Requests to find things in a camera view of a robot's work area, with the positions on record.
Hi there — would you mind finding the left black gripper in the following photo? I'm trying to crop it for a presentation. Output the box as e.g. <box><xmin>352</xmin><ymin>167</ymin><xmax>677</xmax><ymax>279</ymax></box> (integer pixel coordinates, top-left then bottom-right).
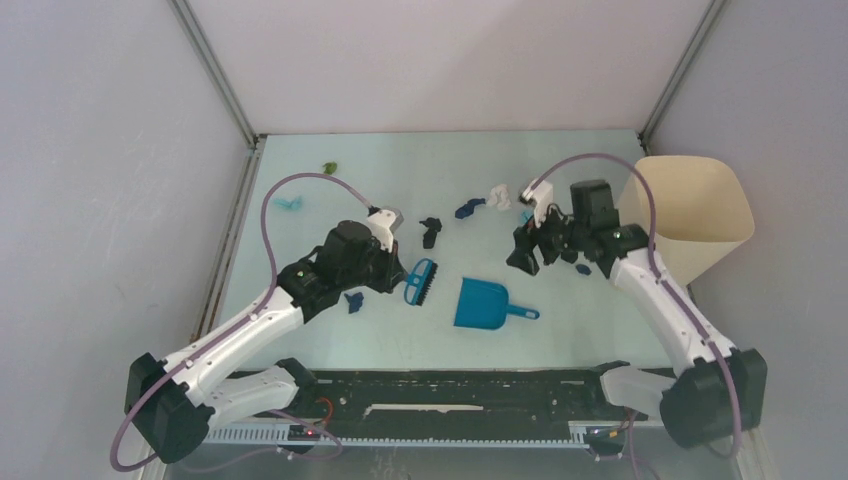
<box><xmin>338</xmin><ymin>233</ymin><xmax>406</xmax><ymax>293</ymax></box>

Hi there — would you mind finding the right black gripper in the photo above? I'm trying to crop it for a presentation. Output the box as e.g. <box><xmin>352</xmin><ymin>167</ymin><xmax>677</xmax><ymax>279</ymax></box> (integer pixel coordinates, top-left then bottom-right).
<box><xmin>505</xmin><ymin>197</ymin><xmax>587</xmax><ymax>277</ymax></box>

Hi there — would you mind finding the blue hand brush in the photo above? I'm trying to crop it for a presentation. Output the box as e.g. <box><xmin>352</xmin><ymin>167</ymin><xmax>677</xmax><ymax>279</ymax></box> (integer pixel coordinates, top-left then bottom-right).
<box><xmin>403</xmin><ymin>258</ymin><xmax>438</xmax><ymax>306</ymax></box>

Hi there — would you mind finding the blue dustpan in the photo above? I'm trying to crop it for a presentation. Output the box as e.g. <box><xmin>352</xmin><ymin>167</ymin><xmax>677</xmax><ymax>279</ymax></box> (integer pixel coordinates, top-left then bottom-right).
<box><xmin>453</xmin><ymin>277</ymin><xmax>540</xmax><ymax>330</ymax></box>

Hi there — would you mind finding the blue paper scrap near left arm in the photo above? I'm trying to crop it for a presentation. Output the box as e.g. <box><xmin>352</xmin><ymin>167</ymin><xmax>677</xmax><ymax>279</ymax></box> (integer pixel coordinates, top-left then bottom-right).
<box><xmin>344</xmin><ymin>292</ymin><xmax>364</xmax><ymax>314</ymax></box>

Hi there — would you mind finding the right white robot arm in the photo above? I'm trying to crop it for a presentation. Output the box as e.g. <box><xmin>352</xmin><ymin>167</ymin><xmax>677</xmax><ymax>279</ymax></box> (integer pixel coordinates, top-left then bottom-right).
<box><xmin>506</xmin><ymin>179</ymin><xmax>768</xmax><ymax>448</ymax></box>

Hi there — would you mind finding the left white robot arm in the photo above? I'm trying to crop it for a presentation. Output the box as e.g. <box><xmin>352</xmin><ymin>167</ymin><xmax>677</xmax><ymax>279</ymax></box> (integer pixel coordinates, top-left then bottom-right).
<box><xmin>125</xmin><ymin>210</ymin><xmax>406</xmax><ymax>464</ymax></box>

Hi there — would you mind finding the white paper scrap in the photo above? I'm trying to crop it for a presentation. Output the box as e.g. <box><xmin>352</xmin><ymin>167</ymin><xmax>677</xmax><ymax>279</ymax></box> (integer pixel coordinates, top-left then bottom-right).
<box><xmin>486</xmin><ymin>184</ymin><xmax>512</xmax><ymax>211</ymax></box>

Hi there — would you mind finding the black paper scrap centre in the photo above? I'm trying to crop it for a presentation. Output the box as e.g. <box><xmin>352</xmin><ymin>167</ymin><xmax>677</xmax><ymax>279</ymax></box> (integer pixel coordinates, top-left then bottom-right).
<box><xmin>419</xmin><ymin>217</ymin><xmax>442</xmax><ymax>250</ymax></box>

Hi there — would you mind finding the dark blue paper scrap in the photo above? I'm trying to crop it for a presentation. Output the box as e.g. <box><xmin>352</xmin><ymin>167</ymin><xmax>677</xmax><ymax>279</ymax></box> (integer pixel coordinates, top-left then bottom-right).
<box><xmin>454</xmin><ymin>198</ymin><xmax>487</xmax><ymax>220</ymax></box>

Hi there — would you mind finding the teal paper scrap left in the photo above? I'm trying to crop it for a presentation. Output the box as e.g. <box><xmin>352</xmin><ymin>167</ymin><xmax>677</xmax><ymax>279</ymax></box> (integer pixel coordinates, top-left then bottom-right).
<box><xmin>271</xmin><ymin>195</ymin><xmax>303</xmax><ymax>212</ymax></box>

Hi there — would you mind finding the green paper scrap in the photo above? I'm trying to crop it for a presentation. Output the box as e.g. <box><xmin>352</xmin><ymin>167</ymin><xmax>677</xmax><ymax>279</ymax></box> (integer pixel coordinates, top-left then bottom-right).
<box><xmin>322</xmin><ymin>162</ymin><xmax>338</xmax><ymax>176</ymax></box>

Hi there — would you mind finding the cream waste bin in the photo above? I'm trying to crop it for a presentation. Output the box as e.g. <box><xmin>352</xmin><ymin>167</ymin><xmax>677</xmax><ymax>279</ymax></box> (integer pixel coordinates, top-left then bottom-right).
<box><xmin>635</xmin><ymin>155</ymin><xmax>755</xmax><ymax>287</ymax></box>

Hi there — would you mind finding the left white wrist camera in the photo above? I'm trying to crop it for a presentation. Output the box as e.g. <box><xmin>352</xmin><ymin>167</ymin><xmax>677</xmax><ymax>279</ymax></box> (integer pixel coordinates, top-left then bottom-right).
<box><xmin>366</xmin><ymin>206</ymin><xmax>404</xmax><ymax>253</ymax></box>

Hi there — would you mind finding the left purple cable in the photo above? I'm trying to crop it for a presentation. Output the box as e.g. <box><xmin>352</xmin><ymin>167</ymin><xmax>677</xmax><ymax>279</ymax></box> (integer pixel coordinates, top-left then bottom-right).
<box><xmin>109</xmin><ymin>173</ymin><xmax>376</xmax><ymax>473</ymax></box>

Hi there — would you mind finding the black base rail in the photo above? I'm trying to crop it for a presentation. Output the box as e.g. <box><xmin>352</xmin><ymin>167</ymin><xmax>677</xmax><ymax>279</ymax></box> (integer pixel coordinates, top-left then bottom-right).
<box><xmin>285</xmin><ymin>369</ymin><xmax>627</xmax><ymax>444</ymax></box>

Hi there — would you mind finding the white cable duct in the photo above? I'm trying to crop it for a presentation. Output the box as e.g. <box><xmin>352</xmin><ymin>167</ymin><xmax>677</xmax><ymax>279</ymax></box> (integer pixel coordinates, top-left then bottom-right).
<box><xmin>211</xmin><ymin>423</ymin><xmax>627</xmax><ymax>452</ymax></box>

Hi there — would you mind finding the right aluminium frame post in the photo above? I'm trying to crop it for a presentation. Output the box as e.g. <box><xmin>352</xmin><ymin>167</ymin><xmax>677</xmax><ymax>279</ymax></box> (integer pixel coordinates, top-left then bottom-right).
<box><xmin>638</xmin><ymin>0</ymin><xmax>730</xmax><ymax>154</ymax></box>

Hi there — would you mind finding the aluminium frame post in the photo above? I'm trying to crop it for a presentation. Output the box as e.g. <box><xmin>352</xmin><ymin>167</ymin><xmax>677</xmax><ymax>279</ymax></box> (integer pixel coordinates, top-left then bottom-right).
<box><xmin>638</xmin><ymin>0</ymin><xmax>730</xmax><ymax>154</ymax></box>
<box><xmin>168</xmin><ymin>0</ymin><xmax>259</xmax><ymax>149</ymax></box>

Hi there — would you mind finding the left aluminium frame post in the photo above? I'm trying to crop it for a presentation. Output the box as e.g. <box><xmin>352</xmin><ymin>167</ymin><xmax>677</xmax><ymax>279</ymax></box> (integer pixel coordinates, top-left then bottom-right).
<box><xmin>168</xmin><ymin>0</ymin><xmax>259</xmax><ymax>149</ymax></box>

